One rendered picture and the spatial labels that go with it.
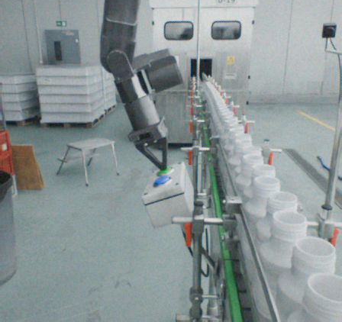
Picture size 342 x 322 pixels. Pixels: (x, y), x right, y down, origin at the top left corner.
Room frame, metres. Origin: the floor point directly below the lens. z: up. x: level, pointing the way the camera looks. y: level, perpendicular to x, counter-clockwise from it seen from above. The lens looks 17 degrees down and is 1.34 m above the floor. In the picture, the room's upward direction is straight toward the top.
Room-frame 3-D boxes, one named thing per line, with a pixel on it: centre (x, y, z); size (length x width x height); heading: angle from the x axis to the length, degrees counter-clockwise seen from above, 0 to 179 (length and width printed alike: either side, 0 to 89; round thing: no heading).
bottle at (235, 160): (0.70, -0.16, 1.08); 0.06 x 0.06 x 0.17
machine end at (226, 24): (5.48, -0.45, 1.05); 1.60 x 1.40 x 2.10; 177
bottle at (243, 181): (0.58, -0.15, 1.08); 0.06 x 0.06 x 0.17
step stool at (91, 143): (3.69, 1.00, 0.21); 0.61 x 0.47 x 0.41; 50
